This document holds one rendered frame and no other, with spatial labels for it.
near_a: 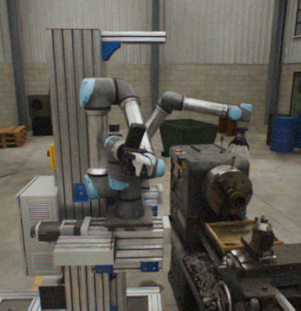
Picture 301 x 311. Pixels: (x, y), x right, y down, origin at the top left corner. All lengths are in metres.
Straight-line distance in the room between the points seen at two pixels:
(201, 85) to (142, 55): 2.55
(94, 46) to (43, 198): 0.79
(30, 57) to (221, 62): 7.08
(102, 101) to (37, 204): 0.67
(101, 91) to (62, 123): 0.36
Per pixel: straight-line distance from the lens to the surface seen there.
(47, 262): 1.81
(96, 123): 1.31
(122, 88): 1.31
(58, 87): 1.55
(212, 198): 2.03
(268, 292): 1.52
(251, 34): 13.33
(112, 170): 1.10
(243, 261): 1.57
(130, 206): 1.44
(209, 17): 12.71
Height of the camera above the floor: 1.80
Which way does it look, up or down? 14 degrees down
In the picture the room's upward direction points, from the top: straight up
